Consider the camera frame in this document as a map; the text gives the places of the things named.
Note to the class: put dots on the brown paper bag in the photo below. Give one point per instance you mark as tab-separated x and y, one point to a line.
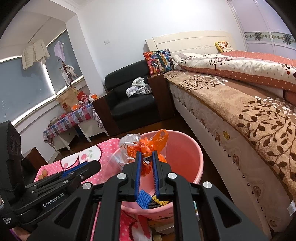
68	99

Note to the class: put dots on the plaid tablecloth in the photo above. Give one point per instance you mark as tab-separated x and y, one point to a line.
70	120

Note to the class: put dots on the brown leaf pattern blanket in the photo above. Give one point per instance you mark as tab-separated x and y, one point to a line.
267	123

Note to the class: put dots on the crinkled clear snack wrapper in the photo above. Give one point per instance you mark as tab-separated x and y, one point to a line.
121	156

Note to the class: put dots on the black armchair by bed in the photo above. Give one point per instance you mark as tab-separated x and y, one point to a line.
120	113

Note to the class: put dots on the hanging white jacket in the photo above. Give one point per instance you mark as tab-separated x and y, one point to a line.
36	52

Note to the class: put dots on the person's left hand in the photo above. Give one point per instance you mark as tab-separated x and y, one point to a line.
20	233

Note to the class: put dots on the pink plastic bucket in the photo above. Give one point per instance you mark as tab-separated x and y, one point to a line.
185	158

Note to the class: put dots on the crumpled white cloth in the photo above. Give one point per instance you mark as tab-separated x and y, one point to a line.
138	87

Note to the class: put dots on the white side table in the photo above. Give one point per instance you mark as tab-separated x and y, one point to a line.
86	129

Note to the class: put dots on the red gift bag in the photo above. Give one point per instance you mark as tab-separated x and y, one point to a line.
81	96

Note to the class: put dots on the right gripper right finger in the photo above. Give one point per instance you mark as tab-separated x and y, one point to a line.
201	212

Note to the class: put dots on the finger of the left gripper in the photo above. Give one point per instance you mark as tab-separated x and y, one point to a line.
69	171

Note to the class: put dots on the black foam fruit net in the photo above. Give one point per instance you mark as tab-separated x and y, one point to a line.
155	204

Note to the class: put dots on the white mattress side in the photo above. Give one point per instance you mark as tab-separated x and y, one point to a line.
252	185

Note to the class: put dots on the orange plastic bag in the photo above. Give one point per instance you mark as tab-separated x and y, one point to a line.
146	146

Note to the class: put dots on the white bed headboard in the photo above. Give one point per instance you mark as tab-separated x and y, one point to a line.
200	42

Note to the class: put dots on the yellow patterned pillow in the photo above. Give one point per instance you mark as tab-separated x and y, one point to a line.
223	46

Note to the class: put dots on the floral white orange quilt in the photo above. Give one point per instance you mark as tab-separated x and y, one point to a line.
260	68

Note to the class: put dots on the yellow foam fruit net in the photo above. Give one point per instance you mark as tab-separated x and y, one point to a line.
154	198

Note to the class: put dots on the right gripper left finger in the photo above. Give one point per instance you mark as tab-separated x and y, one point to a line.
92	212

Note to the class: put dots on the lilac sliding wardrobe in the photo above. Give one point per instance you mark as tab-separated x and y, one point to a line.
263	29

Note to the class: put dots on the brown wooden side cabinet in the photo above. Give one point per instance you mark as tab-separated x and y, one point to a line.
35	158

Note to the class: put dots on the coat stand with clothes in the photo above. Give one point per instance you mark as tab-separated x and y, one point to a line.
68	73

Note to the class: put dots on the colourful patterned cushion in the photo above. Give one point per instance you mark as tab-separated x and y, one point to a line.
159	61

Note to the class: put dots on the hanging lilac cloth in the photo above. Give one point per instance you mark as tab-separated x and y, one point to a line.
58	50

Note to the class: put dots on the blue foam fruit net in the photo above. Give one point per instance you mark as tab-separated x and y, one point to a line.
143	199

